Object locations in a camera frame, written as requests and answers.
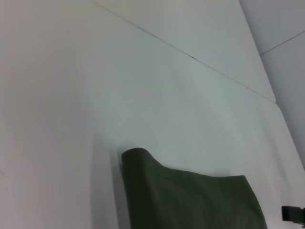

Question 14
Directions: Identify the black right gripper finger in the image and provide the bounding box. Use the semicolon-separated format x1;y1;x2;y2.
281;205;305;225

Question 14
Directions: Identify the dark green FREE t-shirt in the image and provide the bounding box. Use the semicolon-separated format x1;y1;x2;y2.
121;147;269;229

